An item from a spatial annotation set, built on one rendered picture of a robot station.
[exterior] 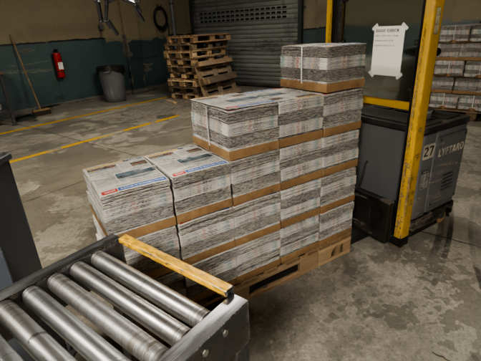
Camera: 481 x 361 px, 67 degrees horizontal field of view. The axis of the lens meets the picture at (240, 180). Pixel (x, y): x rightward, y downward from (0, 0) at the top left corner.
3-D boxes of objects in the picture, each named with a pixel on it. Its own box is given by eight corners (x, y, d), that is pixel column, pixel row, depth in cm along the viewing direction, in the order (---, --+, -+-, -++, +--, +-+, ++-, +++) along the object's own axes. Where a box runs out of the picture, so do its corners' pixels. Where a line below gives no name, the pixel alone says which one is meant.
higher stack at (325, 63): (279, 241, 255) (278, 45, 205) (311, 227, 269) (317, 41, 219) (318, 267, 225) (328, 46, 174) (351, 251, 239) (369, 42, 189)
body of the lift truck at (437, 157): (332, 205, 300) (338, 109, 269) (376, 189, 326) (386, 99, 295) (408, 243, 245) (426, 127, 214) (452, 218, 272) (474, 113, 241)
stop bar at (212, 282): (127, 238, 114) (126, 233, 113) (235, 291, 88) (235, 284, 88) (118, 243, 111) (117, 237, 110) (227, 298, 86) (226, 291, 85)
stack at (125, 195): (112, 309, 199) (79, 167, 167) (280, 240, 255) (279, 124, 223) (134, 357, 169) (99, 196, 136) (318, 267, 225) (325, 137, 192)
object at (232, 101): (189, 100, 186) (189, 98, 185) (236, 93, 200) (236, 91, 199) (225, 111, 157) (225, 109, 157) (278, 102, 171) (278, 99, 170)
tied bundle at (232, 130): (192, 143, 194) (188, 100, 185) (238, 133, 208) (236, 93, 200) (229, 162, 165) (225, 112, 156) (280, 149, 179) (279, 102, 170)
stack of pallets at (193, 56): (204, 89, 915) (200, 34, 864) (235, 91, 865) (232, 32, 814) (167, 99, 814) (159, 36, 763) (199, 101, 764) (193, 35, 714)
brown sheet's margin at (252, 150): (192, 142, 194) (192, 135, 192) (237, 132, 208) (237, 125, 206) (229, 161, 164) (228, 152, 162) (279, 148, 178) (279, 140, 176)
